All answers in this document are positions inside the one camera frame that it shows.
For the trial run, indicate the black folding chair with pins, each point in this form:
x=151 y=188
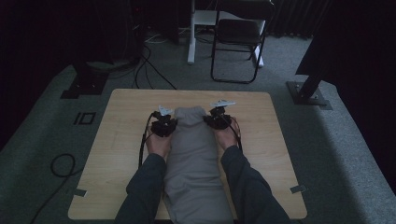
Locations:
x=238 y=31

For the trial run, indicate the dark curtain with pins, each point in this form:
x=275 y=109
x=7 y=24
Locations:
x=289 y=18

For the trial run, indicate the white desk frame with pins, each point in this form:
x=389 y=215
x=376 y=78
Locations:
x=191 y=46

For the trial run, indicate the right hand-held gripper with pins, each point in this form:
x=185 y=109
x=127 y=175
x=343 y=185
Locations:
x=219 y=119

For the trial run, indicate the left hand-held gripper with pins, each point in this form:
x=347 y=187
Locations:
x=163 y=125

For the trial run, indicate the person's right hand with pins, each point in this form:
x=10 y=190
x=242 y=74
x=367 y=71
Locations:
x=226 y=137

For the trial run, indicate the person's left hand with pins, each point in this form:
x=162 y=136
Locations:
x=158 y=145

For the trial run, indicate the black stand base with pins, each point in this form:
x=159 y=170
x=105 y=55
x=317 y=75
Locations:
x=85 y=84
x=306 y=93

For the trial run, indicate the grey pants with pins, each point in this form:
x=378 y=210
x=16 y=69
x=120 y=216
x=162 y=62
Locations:
x=193 y=155

